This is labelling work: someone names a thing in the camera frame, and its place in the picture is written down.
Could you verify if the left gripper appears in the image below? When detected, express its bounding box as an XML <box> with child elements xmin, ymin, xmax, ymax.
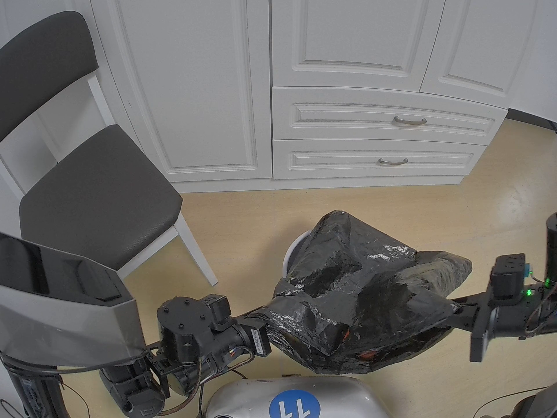
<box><xmin>213</xmin><ymin>314</ymin><xmax>273</xmax><ymax>360</ymax></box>

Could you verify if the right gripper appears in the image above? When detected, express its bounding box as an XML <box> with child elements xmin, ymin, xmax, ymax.
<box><xmin>470</xmin><ymin>293</ymin><xmax>527</xmax><ymax>363</ymax></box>

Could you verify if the black plastic bag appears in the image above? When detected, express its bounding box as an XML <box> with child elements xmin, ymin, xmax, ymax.
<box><xmin>261</xmin><ymin>210</ymin><xmax>473</xmax><ymax>374</ymax></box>

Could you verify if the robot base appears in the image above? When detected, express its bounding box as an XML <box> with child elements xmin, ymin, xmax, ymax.
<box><xmin>205</xmin><ymin>376</ymin><xmax>388</xmax><ymax>418</ymax></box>

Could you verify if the white trash bin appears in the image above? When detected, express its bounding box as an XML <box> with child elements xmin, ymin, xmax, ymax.
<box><xmin>282</xmin><ymin>229</ymin><xmax>314</xmax><ymax>278</ymax></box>

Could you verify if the white chair with grey seat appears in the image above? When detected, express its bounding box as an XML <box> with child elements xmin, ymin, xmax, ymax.
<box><xmin>0</xmin><ymin>10</ymin><xmax>219</xmax><ymax>287</ymax></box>

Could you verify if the white wardrobe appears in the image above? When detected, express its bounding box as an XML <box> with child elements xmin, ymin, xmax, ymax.
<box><xmin>67</xmin><ymin>0</ymin><xmax>542</xmax><ymax>193</ymax></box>

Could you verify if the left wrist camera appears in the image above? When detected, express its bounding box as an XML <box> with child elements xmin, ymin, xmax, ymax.
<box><xmin>204</xmin><ymin>294</ymin><xmax>232</xmax><ymax>332</ymax></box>

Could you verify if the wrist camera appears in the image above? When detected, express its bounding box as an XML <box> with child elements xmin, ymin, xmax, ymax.
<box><xmin>204</xmin><ymin>294</ymin><xmax>232</xmax><ymax>332</ymax></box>
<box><xmin>491</xmin><ymin>254</ymin><xmax>528</xmax><ymax>307</ymax></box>

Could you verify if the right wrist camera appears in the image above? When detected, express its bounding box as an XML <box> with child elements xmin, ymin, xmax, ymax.
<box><xmin>491</xmin><ymin>254</ymin><xmax>528</xmax><ymax>307</ymax></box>

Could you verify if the black cable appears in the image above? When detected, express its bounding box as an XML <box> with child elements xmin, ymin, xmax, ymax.
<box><xmin>198</xmin><ymin>366</ymin><xmax>248</xmax><ymax>416</ymax></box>

